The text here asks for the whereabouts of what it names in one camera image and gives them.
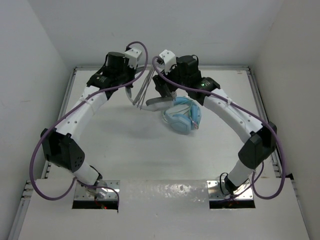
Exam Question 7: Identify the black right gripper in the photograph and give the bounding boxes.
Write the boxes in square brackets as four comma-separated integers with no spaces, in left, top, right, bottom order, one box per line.
[153,60,190,97]

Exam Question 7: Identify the white grey headphones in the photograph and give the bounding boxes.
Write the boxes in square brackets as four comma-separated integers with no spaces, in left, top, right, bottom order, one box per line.
[125,87,174,112]

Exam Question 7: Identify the white headphone cable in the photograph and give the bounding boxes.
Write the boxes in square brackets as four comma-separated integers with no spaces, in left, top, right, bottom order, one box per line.
[132,68,157,111]

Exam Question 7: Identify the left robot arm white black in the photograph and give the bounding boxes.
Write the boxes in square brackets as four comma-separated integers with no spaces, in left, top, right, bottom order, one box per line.
[42,48,142,186]

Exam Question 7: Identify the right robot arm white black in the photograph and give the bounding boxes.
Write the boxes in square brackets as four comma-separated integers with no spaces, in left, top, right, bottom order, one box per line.
[152,54,277,196]

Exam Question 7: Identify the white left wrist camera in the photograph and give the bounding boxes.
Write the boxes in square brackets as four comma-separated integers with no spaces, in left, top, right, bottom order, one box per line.
[124,47,142,70]

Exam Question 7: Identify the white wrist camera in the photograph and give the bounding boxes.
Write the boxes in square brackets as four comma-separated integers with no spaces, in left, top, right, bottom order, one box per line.
[159,49,177,75]
[124,47,142,70]

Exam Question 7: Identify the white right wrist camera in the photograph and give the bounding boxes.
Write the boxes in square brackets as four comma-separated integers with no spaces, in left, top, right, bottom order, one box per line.
[159,49,177,75]

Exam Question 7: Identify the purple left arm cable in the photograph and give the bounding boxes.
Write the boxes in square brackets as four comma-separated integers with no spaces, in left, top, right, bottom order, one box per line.
[31,41,148,201]

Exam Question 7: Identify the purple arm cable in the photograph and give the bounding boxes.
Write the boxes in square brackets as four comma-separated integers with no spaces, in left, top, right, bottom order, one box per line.
[31,41,148,201]
[152,56,286,200]

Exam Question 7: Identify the aluminium table frame rail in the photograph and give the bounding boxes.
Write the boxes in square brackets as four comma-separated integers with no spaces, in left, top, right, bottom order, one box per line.
[7,65,313,240]

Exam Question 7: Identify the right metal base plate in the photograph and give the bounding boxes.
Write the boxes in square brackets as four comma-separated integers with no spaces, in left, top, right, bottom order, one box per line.
[206,180,255,201]

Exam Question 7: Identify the metal base plate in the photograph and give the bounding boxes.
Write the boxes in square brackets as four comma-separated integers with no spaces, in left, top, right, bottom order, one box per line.
[206,180,255,201]
[73,180,120,201]

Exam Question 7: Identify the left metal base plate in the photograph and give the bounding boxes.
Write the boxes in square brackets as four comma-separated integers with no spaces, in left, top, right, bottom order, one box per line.
[73,180,120,201]

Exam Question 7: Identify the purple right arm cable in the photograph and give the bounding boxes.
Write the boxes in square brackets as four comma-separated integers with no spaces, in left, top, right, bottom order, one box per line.
[152,56,286,200]

